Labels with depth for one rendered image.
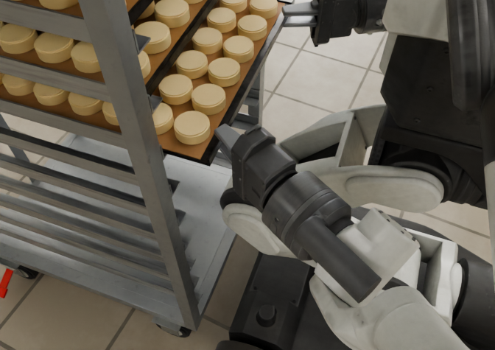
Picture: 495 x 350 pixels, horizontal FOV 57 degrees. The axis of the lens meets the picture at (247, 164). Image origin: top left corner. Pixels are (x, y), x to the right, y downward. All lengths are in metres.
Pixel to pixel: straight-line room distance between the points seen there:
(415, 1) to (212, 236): 0.93
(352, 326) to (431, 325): 0.08
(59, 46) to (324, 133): 0.47
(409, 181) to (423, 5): 0.31
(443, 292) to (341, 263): 0.61
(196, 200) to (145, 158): 0.75
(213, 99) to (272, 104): 1.13
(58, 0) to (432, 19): 0.40
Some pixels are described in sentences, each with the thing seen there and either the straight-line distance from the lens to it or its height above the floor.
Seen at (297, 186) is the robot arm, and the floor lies 0.82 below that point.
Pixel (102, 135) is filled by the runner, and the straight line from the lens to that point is 0.66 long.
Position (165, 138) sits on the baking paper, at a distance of 0.65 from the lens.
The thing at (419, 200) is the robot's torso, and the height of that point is 0.68.
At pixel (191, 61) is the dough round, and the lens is 0.73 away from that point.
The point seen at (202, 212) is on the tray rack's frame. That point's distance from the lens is 1.31.
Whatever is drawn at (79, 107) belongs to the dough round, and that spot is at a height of 0.79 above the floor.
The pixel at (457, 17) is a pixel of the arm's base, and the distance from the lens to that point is 0.33.
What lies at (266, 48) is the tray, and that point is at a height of 0.77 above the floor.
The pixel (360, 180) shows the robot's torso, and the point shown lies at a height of 0.69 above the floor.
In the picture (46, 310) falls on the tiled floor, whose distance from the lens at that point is 1.45.
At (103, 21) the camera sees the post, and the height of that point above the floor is 1.01.
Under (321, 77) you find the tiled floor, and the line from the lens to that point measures 1.92.
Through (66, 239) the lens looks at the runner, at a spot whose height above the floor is 0.34.
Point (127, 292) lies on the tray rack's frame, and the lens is 1.23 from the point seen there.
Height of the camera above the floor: 1.26
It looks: 52 degrees down
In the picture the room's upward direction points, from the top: straight up
